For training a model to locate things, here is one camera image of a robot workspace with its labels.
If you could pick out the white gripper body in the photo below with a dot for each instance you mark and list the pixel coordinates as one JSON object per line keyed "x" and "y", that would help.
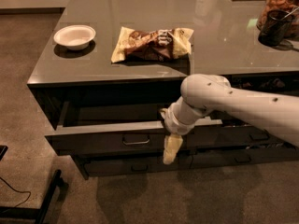
{"x": 174, "y": 123}

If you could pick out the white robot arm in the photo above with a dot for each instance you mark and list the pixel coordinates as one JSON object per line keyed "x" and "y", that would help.
{"x": 202, "y": 94}

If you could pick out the brown yellow snack bag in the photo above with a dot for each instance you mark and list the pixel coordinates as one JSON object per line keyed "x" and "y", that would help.
{"x": 161, "y": 45}

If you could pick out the grey counter cabinet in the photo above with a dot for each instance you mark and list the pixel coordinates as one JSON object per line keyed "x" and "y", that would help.
{"x": 224, "y": 43}

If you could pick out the white paper bowl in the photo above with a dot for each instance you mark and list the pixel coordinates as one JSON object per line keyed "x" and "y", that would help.
{"x": 75, "y": 37}

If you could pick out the dark glass cup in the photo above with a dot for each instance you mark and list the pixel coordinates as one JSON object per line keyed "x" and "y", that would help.
{"x": 276, "y": 26}

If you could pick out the glass jar of nuts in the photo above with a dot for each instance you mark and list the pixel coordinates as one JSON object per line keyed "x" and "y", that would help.
{"x": 285, "y": 5}

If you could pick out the black stand frame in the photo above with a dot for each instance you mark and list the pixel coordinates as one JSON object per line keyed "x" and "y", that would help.
{"x": 27, "y": 187}

